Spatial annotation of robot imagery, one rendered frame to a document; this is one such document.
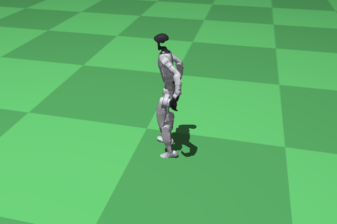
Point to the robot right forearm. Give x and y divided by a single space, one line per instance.
180 70

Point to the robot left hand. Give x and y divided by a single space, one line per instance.
173 103

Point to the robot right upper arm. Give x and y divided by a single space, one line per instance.
177 60

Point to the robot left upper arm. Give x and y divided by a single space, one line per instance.
167 63

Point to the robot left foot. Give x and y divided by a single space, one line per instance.
166 155

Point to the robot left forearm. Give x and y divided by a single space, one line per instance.
177 83

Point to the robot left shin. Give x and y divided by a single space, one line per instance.
166 136

